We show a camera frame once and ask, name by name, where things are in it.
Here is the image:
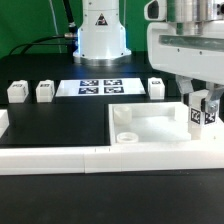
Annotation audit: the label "white square table top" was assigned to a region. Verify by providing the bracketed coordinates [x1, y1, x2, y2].
[107, 101, 224, 148]

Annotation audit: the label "black cables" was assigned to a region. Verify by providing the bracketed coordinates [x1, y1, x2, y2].
[8, 0, 79, 56]

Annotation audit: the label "white sheet with tags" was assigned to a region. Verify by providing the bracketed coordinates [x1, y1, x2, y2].
[56, 78, 145, 97]

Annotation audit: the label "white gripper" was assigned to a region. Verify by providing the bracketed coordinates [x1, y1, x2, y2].
[147, 20, 224, 121]

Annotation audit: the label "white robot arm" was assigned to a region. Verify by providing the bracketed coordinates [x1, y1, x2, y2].
[73, 0, 224, 114]

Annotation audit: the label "white U-shaped fence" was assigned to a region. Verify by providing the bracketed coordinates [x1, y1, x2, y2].
[0, 109, 224, 176]

